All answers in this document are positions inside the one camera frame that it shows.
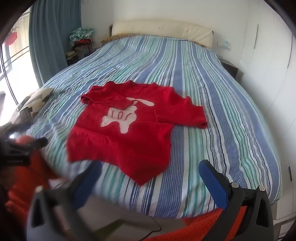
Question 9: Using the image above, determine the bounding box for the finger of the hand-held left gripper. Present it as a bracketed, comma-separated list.
[25, 137, 48, 151]
[0, 122, 23, 138]

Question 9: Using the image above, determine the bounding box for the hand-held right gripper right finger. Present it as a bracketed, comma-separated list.
[198, 159, 274, 241]

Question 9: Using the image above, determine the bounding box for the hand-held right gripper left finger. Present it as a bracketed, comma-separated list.
[26, 159, 103, 241]

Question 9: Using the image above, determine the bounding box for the red knitted sweater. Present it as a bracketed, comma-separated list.
[67, 80, 208, 186]

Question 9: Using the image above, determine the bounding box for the pile of clothes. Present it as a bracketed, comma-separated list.
[65, 27, 96, 65]

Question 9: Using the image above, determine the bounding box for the beige patterned cushion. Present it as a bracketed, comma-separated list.
[15, 88, 55, 121]

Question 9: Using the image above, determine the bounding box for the striped bed sheet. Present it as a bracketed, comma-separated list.
[23, 35, 283, 219]

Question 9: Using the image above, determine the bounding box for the window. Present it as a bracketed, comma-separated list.
[0, 19, 40, 105]

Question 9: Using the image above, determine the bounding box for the red hanging decoration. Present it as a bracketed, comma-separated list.
[5, 32, 18, 46]

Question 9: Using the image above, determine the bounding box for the blue curtain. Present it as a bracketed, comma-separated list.
[29, 0, 82, 87]

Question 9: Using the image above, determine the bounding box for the dark nightstand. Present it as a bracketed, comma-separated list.
[220, 59, 238, 79]

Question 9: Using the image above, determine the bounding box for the white wardrobe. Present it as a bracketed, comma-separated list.
[239, 0, 296, 223]

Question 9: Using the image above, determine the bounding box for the yellow patterned pillow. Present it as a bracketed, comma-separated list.
[100, 33, 139, 44]

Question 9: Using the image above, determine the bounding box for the cream padded headboard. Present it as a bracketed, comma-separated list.
[109, 20, 214, 48]

